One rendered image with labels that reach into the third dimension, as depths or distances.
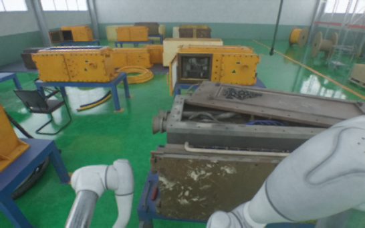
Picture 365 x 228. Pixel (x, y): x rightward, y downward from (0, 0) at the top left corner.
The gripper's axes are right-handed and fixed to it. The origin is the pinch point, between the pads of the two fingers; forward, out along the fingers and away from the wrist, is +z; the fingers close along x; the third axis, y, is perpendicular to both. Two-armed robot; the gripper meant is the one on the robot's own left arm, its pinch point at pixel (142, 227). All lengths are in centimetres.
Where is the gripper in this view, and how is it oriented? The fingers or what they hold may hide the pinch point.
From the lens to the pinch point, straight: 145.3
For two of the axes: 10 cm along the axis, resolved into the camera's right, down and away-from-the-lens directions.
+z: 0.9, -4.9, 8.7
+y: 10.0, 0.4, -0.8
